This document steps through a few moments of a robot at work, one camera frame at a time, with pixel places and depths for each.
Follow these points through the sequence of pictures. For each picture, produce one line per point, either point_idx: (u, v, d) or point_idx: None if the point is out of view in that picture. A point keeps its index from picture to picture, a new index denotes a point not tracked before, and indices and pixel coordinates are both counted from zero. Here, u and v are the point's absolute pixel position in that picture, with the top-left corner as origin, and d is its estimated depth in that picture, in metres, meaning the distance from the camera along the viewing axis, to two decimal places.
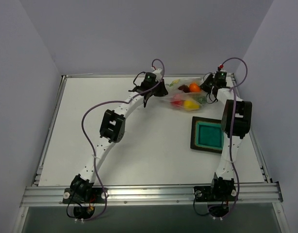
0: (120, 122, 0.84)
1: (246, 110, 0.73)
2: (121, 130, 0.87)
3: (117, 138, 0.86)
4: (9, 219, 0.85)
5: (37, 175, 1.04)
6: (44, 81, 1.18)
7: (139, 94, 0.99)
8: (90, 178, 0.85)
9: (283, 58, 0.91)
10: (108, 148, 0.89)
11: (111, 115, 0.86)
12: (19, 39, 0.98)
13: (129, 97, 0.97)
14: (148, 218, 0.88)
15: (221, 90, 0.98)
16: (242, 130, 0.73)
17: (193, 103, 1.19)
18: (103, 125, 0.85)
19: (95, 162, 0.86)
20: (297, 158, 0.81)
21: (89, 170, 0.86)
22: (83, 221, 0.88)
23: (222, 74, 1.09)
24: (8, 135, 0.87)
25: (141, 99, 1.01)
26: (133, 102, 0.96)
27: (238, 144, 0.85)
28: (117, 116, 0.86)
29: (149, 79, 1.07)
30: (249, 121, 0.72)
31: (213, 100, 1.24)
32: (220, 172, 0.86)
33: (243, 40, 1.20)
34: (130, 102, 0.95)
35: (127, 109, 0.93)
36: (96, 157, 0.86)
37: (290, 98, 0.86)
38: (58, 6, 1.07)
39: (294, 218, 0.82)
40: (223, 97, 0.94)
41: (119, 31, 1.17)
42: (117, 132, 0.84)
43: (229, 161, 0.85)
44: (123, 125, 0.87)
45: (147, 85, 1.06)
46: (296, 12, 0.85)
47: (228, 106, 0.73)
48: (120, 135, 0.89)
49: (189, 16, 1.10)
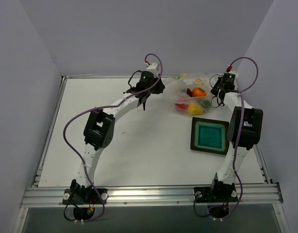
0: (108, 123, 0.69)
1: (256, 119, 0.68)
2: (108, 134, 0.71)
3: (104, 142, 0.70)
4: (9, 220, 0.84)
5: (37, 175, 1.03)
6: (44, 81, 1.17)
7: (132, 95, 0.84)
8: (85, 184, 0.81)
9: (283, 60, 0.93)
10: (96, 155, 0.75)
11: (99, 114, 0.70)
12: (20, 39, 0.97)
13: (122, 97, 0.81)
14: (148, 219, 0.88)
15: (228, 93, 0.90)
16: (251, 141, 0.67)
17: (198, 108, 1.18)
18: (89, 125, 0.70)
19: (86, 171, 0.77)
20: (297, 159, 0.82)
21: (82, 176, 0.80)
22: (83, 222, 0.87)
23: (229, 76, 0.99)
24: (8, 135, 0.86)
25: (136, 101, 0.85)
26: (126, 103, 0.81)
27: (243, 155, 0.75)
28: (105, 116, 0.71)
29: (144, 79, 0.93)
30: (259, 131, 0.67)
31: (219, 103, 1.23)
32: (220, 177, 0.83)
33: (242, 41, 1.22)
34: (121, 102, 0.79)
35: (118, 109, 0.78)
36: (87, 165, 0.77)
37: (290, 98, 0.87)
38: (60, 7, 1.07)
39: (294, 218, 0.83)
40: (230, 102, 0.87)
41: (121, 32, 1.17)
42: (104, 136, 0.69)
43: (230, 170, 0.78)
44: (111, 127, 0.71)
45: (143, 86, 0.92)
46: (295, 16, 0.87)
47: (236, 113, 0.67)
48: (107, 140, 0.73)
49: (190, 17, 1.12)
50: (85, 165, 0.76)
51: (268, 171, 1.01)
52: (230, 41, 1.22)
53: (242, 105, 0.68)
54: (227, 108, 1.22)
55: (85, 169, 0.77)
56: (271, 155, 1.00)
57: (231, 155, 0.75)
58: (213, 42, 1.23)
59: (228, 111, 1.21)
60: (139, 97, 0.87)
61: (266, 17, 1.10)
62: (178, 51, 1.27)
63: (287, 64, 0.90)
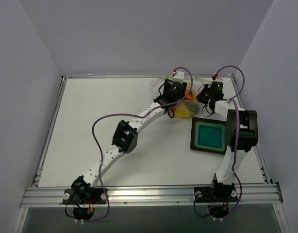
0: (132, 136, 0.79)
1: (250, 120, 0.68)
2: (133, 143, 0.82)
3: (128, 149, 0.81)
4: (9, 220, 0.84)
5: (37, 175, 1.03)
6: (44, 81, 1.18)
7: (159, 106, 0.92)
8: (91, 182, 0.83)
9: (282, 60, 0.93)
10: (117, 157, 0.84)
11: (125, 126, 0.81)
12: (20, 39, 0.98)
13: (148, 109, 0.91)
14: (148, 219, 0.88)
15: (218, 101, 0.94)
16: (249, 142, 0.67)
17: (185, 111, 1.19)
18: (116, 134, 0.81)
19: (101, 168, 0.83)
20: (297, 159, 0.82)
21: (92, 174, 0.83)
22: (83, 222, 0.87)
23: (218, 85, 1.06)
24: (8, 135, 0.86)
25: (161, 111, 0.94)
26: (152, 114, 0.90)
27: (241, 157, 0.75)
28: (130, 128, 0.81)
29: (174, 90, 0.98)
30: (256, 132, 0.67)
31: (210, 112, 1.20)
32: (220, 178, 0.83)
33: (242, 41, 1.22)
34: (147, 115, 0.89)
35: (142, 122, 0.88)
36: (103, 163, 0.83)
37: (290, 98, 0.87)
38: (60, 7, 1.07)
39: (294, 218, 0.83)
40: (222, 109, 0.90)
41: (120, 32, 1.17)
42: (128, 145, 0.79)
43: (230, 171, 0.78)
44: (135, 139, 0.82)
45: (172, 95, 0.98)
46: (294, 16, 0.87)
47: (230, 115, 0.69)
48: (132, 147, 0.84)
49: (190, 17, 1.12)
50: (102, 162, 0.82)
51: (268, 171, 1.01)
52: (230, 41, 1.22)
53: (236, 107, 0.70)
54: None
55: (101, 166, 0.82)
56: (271, 155, 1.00)
57: (230, 158, 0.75)
58: (213, 43, 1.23)
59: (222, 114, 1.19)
60: (165, 108, 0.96)
61: (265, 17, 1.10)
62: (178, 51, 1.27)
63: (286, 64, 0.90)
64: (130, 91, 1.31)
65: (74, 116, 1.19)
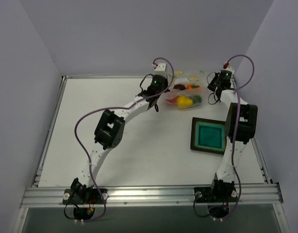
0: (119, 124, 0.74)
1: (251, 114, 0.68)
2: (118, 136, 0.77)
3: (112, 143, 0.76)
4: (9, 220, 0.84)
5: (37, 175, 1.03)
6: (44, 81, 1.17)
7: (143, 99, 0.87)
8: (87, 184, 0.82)
9: (283, 60, 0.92)
10: (104, 155, 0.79)
11: (110, 116, 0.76)
12: (20, 39, 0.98)
13: (134, 101, 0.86)
14: (148, 219, 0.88)
15: (224, 91, 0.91)
16: (247, 135, 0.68)
17: (187, 100, 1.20)
18: (100, 125, 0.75)
19: (91, 169, 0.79)
20: (297, 159, 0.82)
21: (85, 175, 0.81)
22: (83, 222, 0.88)
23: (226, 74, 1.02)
24: (8, 135, 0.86)
25: (146, 105, 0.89)
26: (137, 107, 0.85)
27: (240, 150, 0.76)
28: (116, 118, 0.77)
29: (156, 84, 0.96)
30: (254, 126, 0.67)
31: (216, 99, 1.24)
32: (220, 175, 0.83)
33: (242, 41, 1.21)
34: (132, 106, 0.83)
35: (129, 112, 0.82)
36: (92, 164, 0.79)
37: (290, 98, 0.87)
38: (60, 7, 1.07)
39: (294, 219, 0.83)
40: (226, 99, 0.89)
41: (120, 32, 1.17)
42: (114, 135, 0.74)
43: (229, 166, 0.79)
44: (121, 130, 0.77)
45: (154, 89, 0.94)
46: (295, 15, 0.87)
47: (232, 108, 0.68)
48: (117, 141, 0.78)
49: (190, 17, 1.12)
50: (91, 164, 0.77)
51: (268, 171, 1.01)
52: (230, 41, 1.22)
53: (238, 101, 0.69)
54: (221, 111, 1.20)
55: (90, 168, 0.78)
56: (271, 155, 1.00)
57: (229, 150, 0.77)
58: (213, 42, 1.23)
59: (222, 114, 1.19)
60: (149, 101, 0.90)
61: (266, 17, 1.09)
62: (178, 51, 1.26)
63: (287, 64, 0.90)
64: (130, 91, 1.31)
65: (74, 116, 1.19)
